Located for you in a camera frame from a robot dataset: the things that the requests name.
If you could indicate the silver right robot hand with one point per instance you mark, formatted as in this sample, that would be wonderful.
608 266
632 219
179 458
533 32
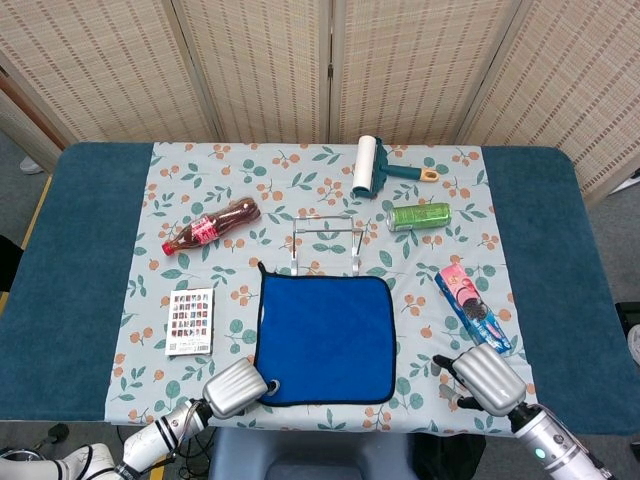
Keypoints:
490 380

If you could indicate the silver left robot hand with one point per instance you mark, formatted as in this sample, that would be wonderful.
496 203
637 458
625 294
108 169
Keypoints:
235 387

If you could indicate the blue cloth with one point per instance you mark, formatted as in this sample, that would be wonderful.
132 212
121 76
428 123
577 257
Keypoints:
325 335

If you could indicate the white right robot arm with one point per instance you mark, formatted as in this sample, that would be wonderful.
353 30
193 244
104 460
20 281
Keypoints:
545 445

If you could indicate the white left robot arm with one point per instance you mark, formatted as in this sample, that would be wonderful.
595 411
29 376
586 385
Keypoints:
150 440

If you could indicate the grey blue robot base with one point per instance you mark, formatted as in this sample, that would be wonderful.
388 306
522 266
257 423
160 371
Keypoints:
310 455

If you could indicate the blue and pink cookie box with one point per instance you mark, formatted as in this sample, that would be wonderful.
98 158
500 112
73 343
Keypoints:
470 310

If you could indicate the card box with picture grid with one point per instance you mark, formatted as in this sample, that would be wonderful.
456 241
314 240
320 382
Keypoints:
190 322

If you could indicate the black bag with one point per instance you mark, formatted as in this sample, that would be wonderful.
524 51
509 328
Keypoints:
447 457

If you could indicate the white rounded object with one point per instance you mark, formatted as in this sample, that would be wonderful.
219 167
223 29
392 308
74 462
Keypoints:
634 345

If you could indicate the black box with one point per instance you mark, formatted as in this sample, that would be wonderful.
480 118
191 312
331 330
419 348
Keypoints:
629 312

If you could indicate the cola bottle with red label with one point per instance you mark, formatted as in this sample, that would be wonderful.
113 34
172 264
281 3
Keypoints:
220 222

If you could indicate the green drink can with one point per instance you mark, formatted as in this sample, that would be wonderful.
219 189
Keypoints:
420 216

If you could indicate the small black floor object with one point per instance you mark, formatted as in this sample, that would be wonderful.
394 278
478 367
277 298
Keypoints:
58 433

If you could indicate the teal plush table cover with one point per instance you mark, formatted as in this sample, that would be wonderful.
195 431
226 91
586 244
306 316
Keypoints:
75 250

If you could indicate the floral print tablecloth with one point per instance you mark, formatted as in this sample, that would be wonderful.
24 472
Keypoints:
300 170

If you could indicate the black bulky object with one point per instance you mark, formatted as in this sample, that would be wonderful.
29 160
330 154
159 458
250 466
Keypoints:
9 262

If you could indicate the white shoe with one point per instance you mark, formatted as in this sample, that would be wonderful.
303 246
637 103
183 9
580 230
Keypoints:
31 166

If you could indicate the woven folding screen panel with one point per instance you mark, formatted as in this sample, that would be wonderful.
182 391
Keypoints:
580 85
415 65
260 65
100 65

